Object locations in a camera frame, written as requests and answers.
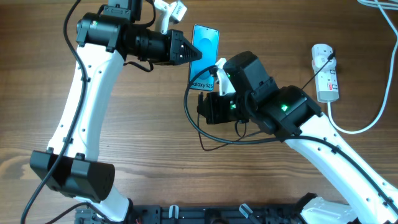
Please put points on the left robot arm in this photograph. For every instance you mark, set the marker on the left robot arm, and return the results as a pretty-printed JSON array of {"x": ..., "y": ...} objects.
[{"x": 104, "y": 39}]

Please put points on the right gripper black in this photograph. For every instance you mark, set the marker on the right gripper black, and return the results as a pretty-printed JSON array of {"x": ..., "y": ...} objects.
[{"x": 214, "y": 116}]

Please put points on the white power strip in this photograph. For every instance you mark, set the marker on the white power strip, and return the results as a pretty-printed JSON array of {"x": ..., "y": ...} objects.
[{"x": 326, "y": 83}]

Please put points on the smartphone with cyan screen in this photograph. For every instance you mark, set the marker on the smartphone with cyan screen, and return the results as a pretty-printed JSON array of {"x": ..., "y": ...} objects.
[{"x": 206, "y": 40}]

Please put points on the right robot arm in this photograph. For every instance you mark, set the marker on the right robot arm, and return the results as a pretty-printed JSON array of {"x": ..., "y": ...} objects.
[{"x": 290, "y": 116}]

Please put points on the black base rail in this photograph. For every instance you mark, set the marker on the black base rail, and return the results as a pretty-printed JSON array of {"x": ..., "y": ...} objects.
[{"x": 283, "y": 213}]

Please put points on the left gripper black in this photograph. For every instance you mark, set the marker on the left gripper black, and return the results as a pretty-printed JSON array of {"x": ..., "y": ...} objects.
[{"x": 175, "y": 41}]

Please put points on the white charger plug adapter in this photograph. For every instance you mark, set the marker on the white charger plug adapter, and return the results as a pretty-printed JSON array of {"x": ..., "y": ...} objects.
[{"x": 324, "y": 62}]

